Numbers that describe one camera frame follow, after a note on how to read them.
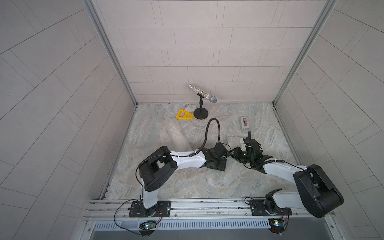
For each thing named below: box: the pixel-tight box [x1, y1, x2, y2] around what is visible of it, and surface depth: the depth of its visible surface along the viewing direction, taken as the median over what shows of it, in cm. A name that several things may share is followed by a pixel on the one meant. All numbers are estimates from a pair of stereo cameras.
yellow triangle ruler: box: [176, 108, 194, 120], surface depth 111 cm
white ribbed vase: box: [165, 118, 193, 152], surface depth 95 cm
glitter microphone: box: [188, 84, 218, 104], surface depth 95 cm
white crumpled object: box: [184, 104, 197, 113], surface depth 113 cm
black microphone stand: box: [193, 93, 209, 120], surface depth 111 cm
